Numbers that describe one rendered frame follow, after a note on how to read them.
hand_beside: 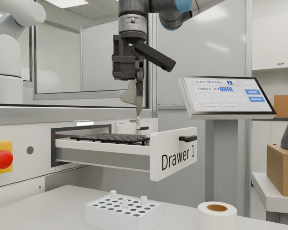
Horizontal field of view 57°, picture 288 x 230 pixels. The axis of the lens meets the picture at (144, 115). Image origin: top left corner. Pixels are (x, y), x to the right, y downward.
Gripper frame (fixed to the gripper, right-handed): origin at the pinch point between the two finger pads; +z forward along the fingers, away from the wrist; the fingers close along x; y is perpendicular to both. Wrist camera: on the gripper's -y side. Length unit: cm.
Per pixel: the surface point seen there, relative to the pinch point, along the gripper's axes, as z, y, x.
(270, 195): 22.0, -33.4, 4.4
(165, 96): -15, -33, -191
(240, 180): 59, -90, -146
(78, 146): 10.0, 16.9, -3.4
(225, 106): -3, -51, -77
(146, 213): 18.3, -0.1, 24.3
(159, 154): 10.1, -3.9, 10.4
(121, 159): 12.1, 5.0, 4.5
